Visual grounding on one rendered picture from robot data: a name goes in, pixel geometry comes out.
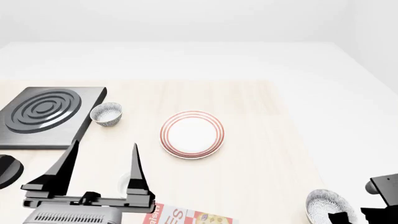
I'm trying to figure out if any wide black patterned bowl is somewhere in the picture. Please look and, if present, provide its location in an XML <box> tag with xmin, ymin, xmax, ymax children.
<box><xmin>305</xmin><ymin>189</ymin><xmax>359</xmax><ymax>224</ymax></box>

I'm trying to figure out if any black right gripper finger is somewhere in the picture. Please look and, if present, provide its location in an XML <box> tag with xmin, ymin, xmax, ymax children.
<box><xmin>327</xmin><ymin>211</ymin><xmax>351</xmax><ymax>224</ymax></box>

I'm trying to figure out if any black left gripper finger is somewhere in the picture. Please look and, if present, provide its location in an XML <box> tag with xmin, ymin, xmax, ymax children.
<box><xmin>21</xmin><ymin>139</ymin><xmax>80</xmax><ymax>199</ymax></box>
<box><xmin>125</xmin><ymin>142</ymin><xmax>156</xmax><ymax>202</ymax></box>

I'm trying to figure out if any white plate with red rings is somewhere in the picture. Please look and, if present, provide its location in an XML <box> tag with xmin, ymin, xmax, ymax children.
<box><xmin>159</xmin><ymin>110</ymin><xmax>225</xmax><ymax>161</ymax></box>

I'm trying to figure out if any small black patterned bowl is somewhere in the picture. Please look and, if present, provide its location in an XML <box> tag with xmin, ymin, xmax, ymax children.
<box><xmin>90</xmin><ymin>101</ymin><xmax>123</xmax><ymax>128</ymax></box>

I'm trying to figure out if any black stove with ring burner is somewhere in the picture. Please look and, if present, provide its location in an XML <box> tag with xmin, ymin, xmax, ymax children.
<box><xmin>0</xmin><ymin>86</ymin><xmax>108</xmax><ymax>151</ymax></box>

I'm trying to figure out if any black round knob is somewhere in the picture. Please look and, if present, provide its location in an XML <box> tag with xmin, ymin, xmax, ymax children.
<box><xmin>0</xmin><ymin>154</ymin><xmax>25</xmax><ymax>190</ymax></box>

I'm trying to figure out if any cookies box red and white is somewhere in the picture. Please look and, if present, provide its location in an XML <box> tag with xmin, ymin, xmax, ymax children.
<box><xmin>142</xmin><ymin>202</ymin><xmax>241</xmax><ymax>224</ymax></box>

